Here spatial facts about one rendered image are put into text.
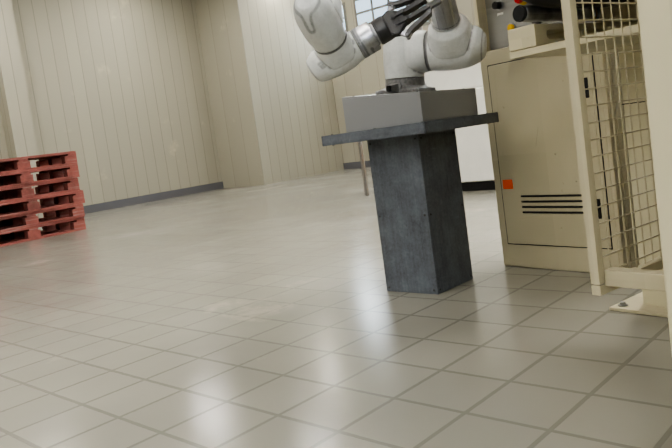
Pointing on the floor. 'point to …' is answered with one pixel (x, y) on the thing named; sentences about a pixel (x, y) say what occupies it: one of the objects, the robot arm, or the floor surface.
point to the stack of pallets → (25, 224)
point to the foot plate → (639, 307)
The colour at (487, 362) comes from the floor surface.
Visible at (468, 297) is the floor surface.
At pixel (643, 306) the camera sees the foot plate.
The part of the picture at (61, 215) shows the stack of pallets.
